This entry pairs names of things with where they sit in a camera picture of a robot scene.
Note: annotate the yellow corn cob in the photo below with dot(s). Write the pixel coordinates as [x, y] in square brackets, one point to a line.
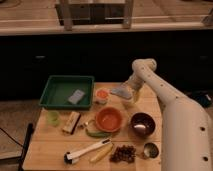
[102, 153]

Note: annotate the green pepper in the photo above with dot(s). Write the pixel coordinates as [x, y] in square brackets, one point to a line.
[97, 134]

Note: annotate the red orange bowl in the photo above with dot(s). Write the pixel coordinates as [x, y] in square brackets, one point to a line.
[108, 119]

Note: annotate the brown grape bunch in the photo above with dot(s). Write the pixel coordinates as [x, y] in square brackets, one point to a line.
[123, 153]

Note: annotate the light green cup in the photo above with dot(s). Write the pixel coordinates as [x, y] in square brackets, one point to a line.
[52, 118]

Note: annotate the dark brown bowl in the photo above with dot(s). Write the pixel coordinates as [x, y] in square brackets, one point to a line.
[142, 124]

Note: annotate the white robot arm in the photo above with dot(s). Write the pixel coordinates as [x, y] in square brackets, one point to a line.
[185, 130]

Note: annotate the wooden stool frame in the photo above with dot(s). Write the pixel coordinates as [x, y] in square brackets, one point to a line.
[71, 13]

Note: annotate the small cup with orange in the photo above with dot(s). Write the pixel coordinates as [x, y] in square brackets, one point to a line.
[101, 95]

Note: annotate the wooden block eraser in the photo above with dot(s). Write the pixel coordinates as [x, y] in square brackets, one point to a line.
[71, 122]

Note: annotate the white handled brush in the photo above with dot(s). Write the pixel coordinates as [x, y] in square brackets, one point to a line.
[72, 157]

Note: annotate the metal measuring cup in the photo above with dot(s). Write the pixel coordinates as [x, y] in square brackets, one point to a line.
[149, 151]

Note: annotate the grey towel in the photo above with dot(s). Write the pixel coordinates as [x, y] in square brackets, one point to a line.
[121, 92]

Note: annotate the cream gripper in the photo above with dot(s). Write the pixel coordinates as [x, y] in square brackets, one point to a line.
[132, 99]

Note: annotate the green plastic tray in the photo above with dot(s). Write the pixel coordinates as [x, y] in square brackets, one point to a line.
[59, 88]

